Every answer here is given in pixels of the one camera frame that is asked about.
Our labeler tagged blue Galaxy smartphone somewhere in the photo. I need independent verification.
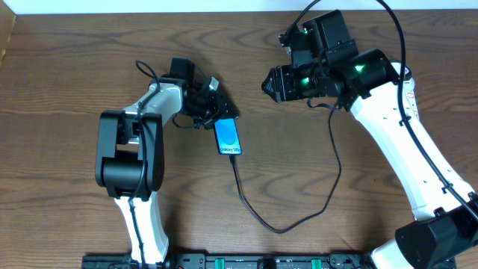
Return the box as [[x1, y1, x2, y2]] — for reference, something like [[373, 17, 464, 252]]
[[214, 119, 242, 155]]

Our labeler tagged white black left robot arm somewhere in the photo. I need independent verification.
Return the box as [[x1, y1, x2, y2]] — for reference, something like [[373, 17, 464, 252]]
[[95, 76, 239, 268]]

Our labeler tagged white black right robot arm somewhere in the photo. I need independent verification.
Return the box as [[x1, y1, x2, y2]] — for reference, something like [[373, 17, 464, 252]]
[[261, 10, 477, 268]]

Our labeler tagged white power strip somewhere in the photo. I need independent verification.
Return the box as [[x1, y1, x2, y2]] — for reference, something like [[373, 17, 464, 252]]
[[403, 66, 419, 118]]

